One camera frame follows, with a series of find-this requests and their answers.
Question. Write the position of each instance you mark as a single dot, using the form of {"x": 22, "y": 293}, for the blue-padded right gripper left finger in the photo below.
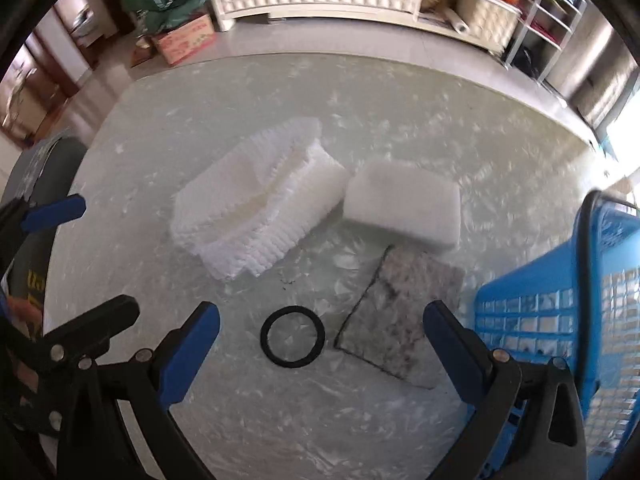
{"x": 95, "y": 442}

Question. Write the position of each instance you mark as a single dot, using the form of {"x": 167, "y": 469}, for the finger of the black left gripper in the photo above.
{"x": 19, "y": 217}
{"x": 86, "y": 337}

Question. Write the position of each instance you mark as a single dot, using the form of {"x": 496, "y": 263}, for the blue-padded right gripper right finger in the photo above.
{"x": 526, "y": 422}

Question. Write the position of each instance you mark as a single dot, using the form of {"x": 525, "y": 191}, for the blue plastic laundry basket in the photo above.
{"x": 579, "y": 302}

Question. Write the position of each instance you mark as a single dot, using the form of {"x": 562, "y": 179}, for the white textured foam pad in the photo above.
{"x": 244, "y": 213}

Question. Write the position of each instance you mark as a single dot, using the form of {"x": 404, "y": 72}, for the grey felt square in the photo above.
{"x": 385, "y": 326}

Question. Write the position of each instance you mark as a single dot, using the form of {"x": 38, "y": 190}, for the white rectangular sponge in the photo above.
{"x": 403, "y": 198}

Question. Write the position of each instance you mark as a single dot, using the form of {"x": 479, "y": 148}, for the cardboard box with red print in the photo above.
{"x": 183, "y": 42}

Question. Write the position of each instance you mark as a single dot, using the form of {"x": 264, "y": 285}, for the silver cylindrical air conditioner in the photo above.
{"x": 595, "y": 73}

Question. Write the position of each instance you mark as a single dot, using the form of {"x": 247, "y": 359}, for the paper roll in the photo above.
{"x": 457, "y": 24}

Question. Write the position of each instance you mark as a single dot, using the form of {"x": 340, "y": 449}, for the white metal shelf rack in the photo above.
{"x": 544, "y": 29}

